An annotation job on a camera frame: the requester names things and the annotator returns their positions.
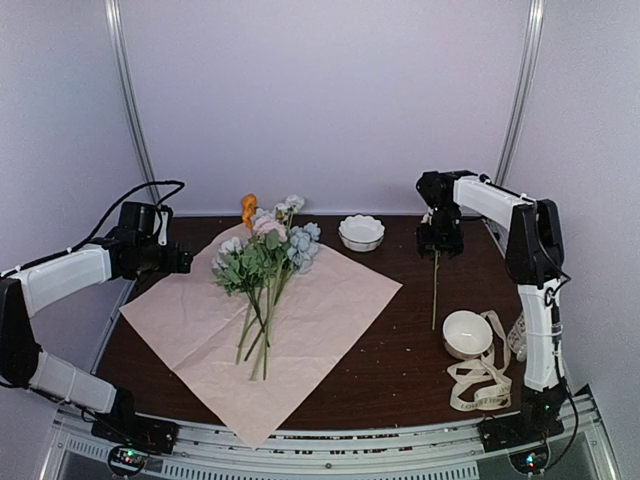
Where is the aluminium front rail base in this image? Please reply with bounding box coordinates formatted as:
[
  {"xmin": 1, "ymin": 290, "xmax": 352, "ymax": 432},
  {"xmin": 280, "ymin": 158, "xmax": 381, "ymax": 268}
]
[{"xmin": 36, "ymin": 393, "xmax": 621, "ymax": 479}]

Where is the pink wrapping paper sheet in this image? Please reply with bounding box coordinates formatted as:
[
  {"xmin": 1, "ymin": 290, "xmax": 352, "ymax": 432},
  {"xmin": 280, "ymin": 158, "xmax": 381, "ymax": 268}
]
[{"xmin": 118, "ymin": 220, "xmax": 404, "ymax": 449}]

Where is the white mug yellow inside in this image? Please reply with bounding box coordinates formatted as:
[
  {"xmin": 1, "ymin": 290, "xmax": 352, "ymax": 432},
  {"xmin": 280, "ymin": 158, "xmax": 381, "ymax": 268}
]
[{"xmin": 507, "ymin": 312, "xmax": 527, "ymax": 362}]

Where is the round white bowl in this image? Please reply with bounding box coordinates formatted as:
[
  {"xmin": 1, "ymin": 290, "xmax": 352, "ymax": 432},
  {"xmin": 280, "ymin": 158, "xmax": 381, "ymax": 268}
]
[{"xmin": 442, "ymin": 310, "xmax": 493, "ymax": 360}]

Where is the green leafy flower bunch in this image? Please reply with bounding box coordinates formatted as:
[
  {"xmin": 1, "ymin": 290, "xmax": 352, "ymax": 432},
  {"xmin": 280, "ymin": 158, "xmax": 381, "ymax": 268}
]
[{"xmin": 213, "ymin": 236, "xmax": 260, "ymax": 362}]

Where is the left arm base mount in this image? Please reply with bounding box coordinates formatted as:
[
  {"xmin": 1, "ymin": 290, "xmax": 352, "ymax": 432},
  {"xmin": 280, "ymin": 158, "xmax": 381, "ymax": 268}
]
[{"xmin": 91, "ymin": 416, "xmax": 179, "ymax": 455}]

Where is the blue hydrangea flower stem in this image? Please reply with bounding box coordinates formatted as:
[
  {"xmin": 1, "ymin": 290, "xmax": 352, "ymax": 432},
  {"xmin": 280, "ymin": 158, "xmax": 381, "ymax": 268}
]
[{"xmin": 254, "ymin": 223, "xmax": 320, "ymax": 380}]

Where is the orange flower stem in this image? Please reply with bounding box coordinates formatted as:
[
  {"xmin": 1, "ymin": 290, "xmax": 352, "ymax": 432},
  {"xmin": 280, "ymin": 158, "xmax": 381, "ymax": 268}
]
[{"xmin": 241, "ymin": 193, "xmax": 258, "ymax": 229}]

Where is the aluminium frame post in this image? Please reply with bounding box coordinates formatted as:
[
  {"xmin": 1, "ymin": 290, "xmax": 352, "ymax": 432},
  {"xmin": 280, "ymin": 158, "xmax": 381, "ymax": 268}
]
[
  {"xmin": 495, "ymin": 0, "xmax": 546, "ymax": 186},
  {"xmin": 104, "ymin": 0, "xmax": 161, "ymax": 203}
]

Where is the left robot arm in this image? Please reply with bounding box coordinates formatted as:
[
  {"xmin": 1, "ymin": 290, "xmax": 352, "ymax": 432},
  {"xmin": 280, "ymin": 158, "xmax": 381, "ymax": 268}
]
[{"xmin": 1, "ymin": 201, "xmax": 193, "ymax": 444}]

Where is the right aluminium frame post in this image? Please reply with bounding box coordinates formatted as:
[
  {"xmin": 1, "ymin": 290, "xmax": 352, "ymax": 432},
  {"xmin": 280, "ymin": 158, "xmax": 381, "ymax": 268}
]
[{"xmin": 495, "ymin": 0, "xmax": 546, "ymax": 186}]

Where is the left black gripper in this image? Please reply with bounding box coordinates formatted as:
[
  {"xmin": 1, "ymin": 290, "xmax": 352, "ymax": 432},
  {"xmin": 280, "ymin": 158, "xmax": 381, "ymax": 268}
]
[{"xmin": 138, "ymin": 240, "xmax": 192, "ymax": 273}]

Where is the small scalloped white bowl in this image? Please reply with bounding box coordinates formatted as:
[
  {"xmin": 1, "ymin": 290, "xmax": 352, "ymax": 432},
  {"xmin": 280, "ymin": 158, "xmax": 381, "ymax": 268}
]
[{"xmin": 338, "ymin": 214, "xmax": 385, "ymax": 253}]

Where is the left aluminium frame post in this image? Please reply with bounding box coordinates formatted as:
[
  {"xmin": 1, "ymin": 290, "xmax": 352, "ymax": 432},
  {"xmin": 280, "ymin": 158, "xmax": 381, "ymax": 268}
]
[{"xmin": 104, "ymin": 0, "xmax": 161, "ymax": 203}]

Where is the pink peony flower stem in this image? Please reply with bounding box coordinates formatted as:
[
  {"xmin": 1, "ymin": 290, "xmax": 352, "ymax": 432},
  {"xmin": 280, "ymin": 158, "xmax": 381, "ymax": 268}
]
[{"xmin": 244, "ymin": 216, "xmax": 288, "ymax": 381}]

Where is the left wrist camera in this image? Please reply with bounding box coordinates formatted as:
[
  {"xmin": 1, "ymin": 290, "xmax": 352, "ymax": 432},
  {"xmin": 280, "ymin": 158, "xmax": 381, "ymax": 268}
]
[{"xmin": 152, "ymin": 205, "xmax": 173, "ymax": 246}]

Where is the white rose flower stem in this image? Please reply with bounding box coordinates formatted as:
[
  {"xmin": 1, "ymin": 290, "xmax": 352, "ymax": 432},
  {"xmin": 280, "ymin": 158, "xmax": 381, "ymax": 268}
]
[{"xmin": 431, "ymin": 250, "xmax": 442, "ymax": 331}]

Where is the cream printed ribbon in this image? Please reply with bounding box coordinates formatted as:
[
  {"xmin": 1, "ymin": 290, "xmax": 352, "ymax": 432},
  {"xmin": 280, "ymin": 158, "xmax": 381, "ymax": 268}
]
[{"xmin": 446, "ymin": 310, "xmax": 512, "ymax": 412}]

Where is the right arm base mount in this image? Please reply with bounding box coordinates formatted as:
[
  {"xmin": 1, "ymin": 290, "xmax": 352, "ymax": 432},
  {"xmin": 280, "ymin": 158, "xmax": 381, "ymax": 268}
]
[{"xmin": 477, "ymin": 414, "xmax": 565, "ymax": 453}]

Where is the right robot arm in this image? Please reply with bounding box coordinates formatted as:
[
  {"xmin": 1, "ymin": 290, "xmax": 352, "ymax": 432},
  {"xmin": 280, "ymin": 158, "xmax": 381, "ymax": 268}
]
[{"xmin": 416, "ymin": 170, "xmax": 570, "ymax": 442}]

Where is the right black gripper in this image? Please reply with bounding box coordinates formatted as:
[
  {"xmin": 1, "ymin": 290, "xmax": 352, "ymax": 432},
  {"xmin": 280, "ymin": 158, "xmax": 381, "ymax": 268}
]
[{"xmin": 418, "ymin": 202, "xmax": 465, "ymax": 255}]

